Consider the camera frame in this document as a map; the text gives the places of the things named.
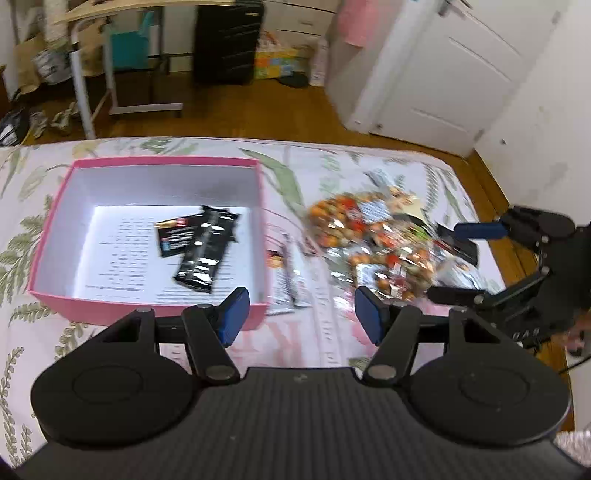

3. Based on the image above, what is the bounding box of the pink hanging cloth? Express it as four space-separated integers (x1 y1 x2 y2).
342 0 376 47

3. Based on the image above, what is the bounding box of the black cable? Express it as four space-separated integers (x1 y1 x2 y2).
554 353 591 376

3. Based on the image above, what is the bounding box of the grey shoe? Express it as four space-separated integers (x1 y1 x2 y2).
48 102 78 136
28 111 48 140

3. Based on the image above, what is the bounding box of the long black snack packet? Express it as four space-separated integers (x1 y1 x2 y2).
174 206 242 294

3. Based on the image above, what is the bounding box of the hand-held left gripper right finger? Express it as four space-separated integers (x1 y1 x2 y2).
353 285 505 385

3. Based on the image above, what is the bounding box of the black suitcase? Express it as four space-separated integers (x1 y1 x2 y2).
193 0 265 86

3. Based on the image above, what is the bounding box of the pink cardboard box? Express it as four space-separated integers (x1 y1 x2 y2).
27 156 273 332

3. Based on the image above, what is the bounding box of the white plastic bag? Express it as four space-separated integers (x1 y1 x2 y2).
308 39 330 88

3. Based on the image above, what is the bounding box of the white drawer cabinet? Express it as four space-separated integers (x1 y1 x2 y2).
264 0 416 132

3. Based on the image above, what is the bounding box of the grey patterned bag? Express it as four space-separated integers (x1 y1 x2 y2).
34 46 73 86

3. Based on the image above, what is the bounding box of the white fuzzy cloth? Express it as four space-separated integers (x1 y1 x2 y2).
553 428 591 463

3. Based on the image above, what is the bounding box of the black gold snack packet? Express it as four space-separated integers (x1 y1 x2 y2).
154 216 201 258

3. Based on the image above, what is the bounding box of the silver snack packet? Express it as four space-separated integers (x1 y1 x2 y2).
281 234 315 309
266 248 296 316

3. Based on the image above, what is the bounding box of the person's right hand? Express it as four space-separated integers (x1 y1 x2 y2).
567 316 591 358

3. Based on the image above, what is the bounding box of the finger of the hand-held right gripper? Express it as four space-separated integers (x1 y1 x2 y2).
427 267 553 311
454 205 579 251

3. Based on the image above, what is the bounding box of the brown cardboard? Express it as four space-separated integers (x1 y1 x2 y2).
10 21 110 97

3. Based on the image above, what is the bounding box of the white door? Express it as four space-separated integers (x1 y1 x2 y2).
351 0 561 158

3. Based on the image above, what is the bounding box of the colourful gift bag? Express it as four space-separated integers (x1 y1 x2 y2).
255 30 315 80

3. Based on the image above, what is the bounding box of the pile of assorted snack packets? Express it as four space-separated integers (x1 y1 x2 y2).
307 171 504 306

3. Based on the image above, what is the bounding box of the wooden top folding table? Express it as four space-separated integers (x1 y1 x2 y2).
53 0 237 140

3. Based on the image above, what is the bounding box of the printed paper sheet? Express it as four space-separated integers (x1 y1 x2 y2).
76 205 269 306

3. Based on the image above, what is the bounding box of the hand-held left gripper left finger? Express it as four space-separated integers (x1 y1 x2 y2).
99 286 252 385

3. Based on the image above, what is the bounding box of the teal bag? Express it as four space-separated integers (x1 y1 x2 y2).
110 11 160 73

